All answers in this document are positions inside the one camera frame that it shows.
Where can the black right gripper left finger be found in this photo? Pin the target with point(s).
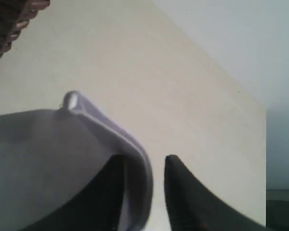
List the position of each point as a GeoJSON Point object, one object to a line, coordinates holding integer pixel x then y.
{"type": "Point", "coordinates": [96, 208]}

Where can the white t-shirt red lettering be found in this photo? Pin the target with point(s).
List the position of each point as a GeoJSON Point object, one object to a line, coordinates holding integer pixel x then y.
{"type": "Point", "coordinates": [48, 156]}

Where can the dark brown wicker basket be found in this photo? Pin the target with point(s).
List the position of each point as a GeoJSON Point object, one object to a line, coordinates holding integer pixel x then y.
{"type": "Point", "coordinates": [15, 15]}

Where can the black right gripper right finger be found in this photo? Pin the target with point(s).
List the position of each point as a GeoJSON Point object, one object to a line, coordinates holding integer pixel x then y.
{"type": "Point", "coordinates": [193, 207]}

